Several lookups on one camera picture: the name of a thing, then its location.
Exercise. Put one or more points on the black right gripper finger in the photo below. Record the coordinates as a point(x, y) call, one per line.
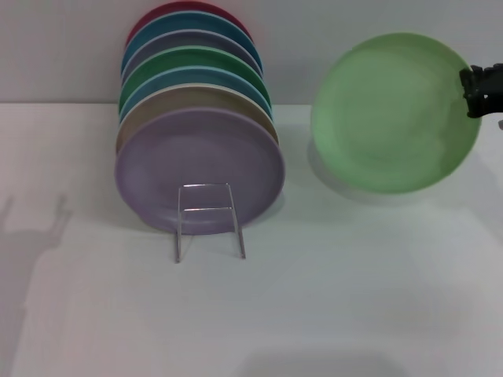
point(477, 92)

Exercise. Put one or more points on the light green plate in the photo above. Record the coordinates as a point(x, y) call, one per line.
point(385, 118)

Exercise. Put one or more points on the lavender plate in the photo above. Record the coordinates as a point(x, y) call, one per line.
point(196, 157)

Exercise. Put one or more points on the dark green plate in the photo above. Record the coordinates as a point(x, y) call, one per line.
point(177, 61)

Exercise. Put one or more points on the grey purple plate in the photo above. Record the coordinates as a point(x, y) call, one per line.
point(177, 41)

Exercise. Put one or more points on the light blue plate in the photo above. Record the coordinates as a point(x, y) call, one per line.
point(165, 80)

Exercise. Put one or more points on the dark teal plate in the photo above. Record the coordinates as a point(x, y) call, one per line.
point(165, 25)

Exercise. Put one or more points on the beige plate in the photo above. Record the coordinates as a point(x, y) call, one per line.
point(157, 104)

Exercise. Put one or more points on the maroon red plate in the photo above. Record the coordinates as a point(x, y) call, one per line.
point(157, 9)

